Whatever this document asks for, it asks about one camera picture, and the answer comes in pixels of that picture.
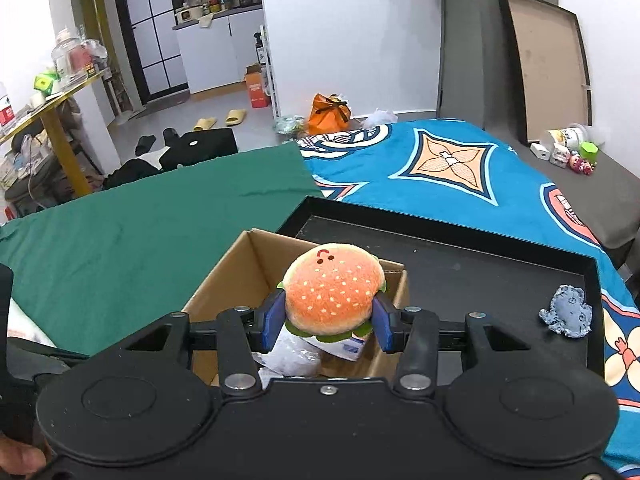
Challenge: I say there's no framed wooden board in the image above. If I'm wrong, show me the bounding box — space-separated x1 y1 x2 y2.
497 0 593 146

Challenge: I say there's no white plastic tub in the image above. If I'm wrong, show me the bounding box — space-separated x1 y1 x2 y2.
545 127 588 153

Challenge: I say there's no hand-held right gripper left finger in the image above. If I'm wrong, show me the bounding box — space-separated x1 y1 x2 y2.
122 290 288 396

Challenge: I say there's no pink figurine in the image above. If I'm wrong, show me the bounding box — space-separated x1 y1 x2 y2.
569 152 596 176

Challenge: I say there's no person's left hand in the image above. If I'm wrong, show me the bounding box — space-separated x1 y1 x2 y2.
0 434 48 478

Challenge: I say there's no orange cardboard box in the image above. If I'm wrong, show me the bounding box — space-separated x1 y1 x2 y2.
243 63 271 109

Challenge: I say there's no white kitchen cabinet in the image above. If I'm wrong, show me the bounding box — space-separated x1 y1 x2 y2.
172 5 266 96

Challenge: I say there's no brown cardboard box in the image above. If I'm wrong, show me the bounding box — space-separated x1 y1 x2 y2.
181 228 411 386

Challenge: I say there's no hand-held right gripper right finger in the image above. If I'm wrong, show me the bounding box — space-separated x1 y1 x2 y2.
371 291 532 396

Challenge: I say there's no blue printed blanket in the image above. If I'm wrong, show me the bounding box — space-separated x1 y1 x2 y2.
295 119 640 476

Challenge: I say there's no orange bag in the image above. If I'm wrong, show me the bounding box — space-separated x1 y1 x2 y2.
306 92 353 136

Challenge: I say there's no white plastic packet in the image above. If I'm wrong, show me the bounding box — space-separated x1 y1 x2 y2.
250 325 323 378

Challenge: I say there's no white plastic bag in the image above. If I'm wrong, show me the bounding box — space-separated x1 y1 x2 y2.
361 107 398 128

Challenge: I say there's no blue tissue pack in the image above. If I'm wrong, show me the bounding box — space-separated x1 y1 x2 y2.
310 332 371 363

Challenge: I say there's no black framed sliding door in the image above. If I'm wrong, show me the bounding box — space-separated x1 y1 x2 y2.
110 0 191 106

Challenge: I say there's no yellow table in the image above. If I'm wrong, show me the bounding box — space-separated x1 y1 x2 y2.
0 67 108 198

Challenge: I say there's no small blue-grey plush toy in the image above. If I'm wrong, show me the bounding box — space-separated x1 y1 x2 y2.
539 285 594 338

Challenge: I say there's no white printed cloth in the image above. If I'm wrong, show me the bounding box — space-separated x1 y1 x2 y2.
7 300 58 348

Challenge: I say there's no black and white garment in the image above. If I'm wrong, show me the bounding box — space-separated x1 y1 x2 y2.
102 147 173 191

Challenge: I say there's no burger plush toy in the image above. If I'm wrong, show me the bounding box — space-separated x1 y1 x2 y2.
277 242 388 345

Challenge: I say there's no green cloth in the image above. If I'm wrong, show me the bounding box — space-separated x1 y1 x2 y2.
0 141 323 356

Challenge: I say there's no glass jar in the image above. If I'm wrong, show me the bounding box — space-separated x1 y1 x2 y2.
52 27 88 83

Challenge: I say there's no greenish plastic bag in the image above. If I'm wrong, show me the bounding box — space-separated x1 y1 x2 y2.
272 115 306 135

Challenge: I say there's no black tray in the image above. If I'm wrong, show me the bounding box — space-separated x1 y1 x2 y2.
276 196 608 386

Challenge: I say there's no black bag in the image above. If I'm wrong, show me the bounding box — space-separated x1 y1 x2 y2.
160 127 240 171

